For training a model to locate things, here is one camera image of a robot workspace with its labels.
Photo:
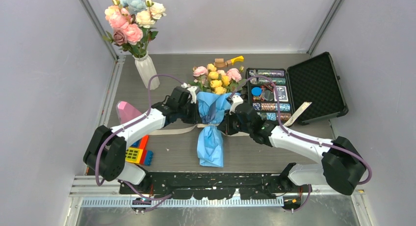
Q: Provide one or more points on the orange toy bar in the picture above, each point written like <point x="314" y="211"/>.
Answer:
<point x="143" y="142"/>

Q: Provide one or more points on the pink flowers in vase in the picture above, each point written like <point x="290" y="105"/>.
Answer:
<point x="133" y="24"/>

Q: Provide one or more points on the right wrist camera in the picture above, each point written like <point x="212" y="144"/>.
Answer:
<point x="234" y="100"/>

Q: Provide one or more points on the blue studded toy brick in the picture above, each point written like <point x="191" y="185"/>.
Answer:
<point x="147" y="157"/>

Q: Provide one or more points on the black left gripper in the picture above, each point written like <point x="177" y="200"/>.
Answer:
<point x="194" y="118"/>

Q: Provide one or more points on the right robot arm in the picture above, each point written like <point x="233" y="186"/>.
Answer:
<point x="337" y="163"/>

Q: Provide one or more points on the blue round chip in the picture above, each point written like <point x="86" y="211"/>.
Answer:
<point x="256" y="91"/>

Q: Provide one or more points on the cream satin ribbon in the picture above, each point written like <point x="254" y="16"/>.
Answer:
<point x="288" y="123"/>

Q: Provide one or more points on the yellow grid toy block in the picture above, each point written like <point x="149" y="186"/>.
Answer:
<point x="133" y="155"/>

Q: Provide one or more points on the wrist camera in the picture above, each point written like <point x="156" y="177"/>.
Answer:
<point x="194" y="90"/>
<point x="234" y="100"/>

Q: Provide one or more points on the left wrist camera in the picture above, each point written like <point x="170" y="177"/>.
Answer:
<point x="194" y="90"/>

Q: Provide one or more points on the white ribbed vase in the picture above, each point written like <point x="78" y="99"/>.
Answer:
<point x="146" y="69"/>

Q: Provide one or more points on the playing card deck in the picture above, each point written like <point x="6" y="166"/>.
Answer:
<point x="280" y="94"/>

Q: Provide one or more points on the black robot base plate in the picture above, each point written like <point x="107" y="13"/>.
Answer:
<point x="213" y="186"/>

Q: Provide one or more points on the black poker chip case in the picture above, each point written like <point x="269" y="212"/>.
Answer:
<point x="314" y="80"/>

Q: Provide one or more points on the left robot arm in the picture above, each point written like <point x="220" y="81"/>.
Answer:
<point x="106" y="151"/>

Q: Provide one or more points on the blue paper bouquet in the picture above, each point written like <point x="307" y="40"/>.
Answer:
<point x="215" y="85"/>

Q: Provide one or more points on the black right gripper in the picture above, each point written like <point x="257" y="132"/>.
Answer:
<point x="225" y="126"/>

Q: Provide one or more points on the yellow wooden arch block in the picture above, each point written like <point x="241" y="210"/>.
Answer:
<point x="236" y="59"/>

